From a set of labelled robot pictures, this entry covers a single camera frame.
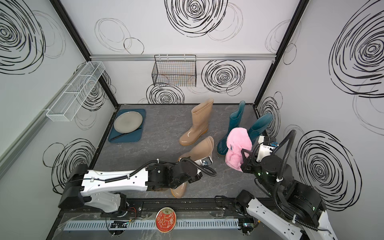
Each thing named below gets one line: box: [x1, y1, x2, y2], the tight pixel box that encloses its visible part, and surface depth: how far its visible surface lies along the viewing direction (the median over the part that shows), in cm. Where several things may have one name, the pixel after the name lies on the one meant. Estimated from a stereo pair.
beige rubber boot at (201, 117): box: [179, 98, 214, 146], surface depth 98 cm
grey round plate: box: [113, 111, 143, 134], surface depth 110 cm
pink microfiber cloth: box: [225, 127, 253, 172], surface depth 60 cm
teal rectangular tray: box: [124, 109, 147, 143], surface depth 105 cm
